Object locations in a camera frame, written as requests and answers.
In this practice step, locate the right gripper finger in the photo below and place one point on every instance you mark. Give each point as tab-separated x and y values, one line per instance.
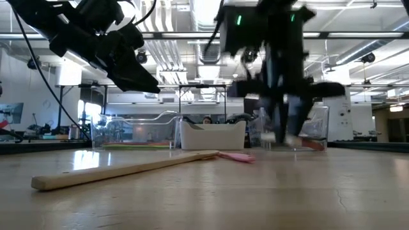
274	118
300	115

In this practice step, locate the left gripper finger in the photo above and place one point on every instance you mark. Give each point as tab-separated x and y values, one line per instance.
134	76

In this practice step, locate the red slotted spoon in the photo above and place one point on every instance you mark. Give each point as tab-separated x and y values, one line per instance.
314	144

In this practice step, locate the pink silicone spatula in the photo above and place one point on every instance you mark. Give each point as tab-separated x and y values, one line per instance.
239	157

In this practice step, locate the clear plastic bin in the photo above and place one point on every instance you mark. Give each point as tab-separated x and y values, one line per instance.
318	127
143	131

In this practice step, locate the wooden slotted spatula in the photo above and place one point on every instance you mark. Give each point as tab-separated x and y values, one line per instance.
112	172

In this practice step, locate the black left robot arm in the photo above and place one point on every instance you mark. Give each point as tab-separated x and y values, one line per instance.
35	16

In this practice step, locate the black ceiling spotlight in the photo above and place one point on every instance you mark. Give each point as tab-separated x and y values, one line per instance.
368	57
141	57
32	63

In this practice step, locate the black computer monitor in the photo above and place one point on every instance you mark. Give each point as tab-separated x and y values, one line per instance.
250	105

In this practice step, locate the white square column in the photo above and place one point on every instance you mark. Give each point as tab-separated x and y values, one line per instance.
338	118

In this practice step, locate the white plastic bin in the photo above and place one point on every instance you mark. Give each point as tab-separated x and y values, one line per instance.
212	137

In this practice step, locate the person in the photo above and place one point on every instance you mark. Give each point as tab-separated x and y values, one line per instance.
207	120

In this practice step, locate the black overhead crossbar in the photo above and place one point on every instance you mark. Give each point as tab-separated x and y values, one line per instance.
351	35

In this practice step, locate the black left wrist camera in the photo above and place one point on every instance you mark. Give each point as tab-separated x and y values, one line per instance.
99	14

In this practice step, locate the black background stand frame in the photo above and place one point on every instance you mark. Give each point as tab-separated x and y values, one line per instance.
201	86

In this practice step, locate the silver ceiling ventilation duct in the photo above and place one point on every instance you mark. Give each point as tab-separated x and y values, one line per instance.
207	54

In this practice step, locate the wall mounted display screen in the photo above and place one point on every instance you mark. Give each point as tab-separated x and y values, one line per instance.
12	113

